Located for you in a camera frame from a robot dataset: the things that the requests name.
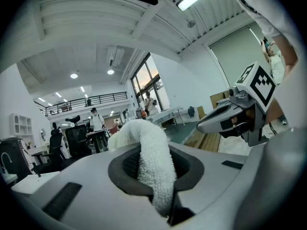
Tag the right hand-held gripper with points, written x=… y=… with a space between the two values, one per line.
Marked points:
x=259 y=85

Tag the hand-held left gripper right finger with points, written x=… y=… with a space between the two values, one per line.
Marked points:
x=216 y=174

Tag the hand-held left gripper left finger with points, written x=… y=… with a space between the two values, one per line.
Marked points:
x=91 y=190

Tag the white cloth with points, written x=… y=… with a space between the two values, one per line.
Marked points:
x=153 y=152

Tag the person's right forearm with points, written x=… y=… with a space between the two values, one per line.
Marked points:
x=289 y=56

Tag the person's right hand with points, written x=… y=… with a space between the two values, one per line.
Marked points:
x=250 y=114

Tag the cardboard box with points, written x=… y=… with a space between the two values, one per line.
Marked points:
x=219 y=99

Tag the grey bag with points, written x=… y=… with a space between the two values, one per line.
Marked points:
x=191 y=111

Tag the wooden slatted platform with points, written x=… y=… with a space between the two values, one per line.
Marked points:
x=206 y=140

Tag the white table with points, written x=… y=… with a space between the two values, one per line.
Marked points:
x=168 y=111

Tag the black office chair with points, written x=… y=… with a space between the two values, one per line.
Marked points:
x=54 y=150
x=76 y=138

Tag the white sink counter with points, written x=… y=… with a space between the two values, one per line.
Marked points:
x=33 y=183

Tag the grey-green roller blind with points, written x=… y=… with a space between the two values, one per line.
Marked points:
x=235 y=56

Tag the red chair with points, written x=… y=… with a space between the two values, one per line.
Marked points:
x=114 y=129

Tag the large dark-framed window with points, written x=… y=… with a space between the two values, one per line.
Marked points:
x=148 y=85

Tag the black mezzanine railing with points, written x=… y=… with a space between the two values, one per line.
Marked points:
x=96 y=99

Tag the white faucet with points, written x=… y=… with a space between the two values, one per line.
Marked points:
x=4 y=156

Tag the round smoke detector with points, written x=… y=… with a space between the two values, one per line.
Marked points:
x=191 y=23

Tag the white shelf unit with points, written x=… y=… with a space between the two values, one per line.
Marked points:
x=20 y=124

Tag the person's white shirt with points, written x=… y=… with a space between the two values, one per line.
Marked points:
x=263 y=11

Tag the round ceiling lamp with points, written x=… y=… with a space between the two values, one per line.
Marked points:
x=110 y=72
x=74 y=75

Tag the white air conditioner unit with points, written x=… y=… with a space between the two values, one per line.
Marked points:
x=115 y=55

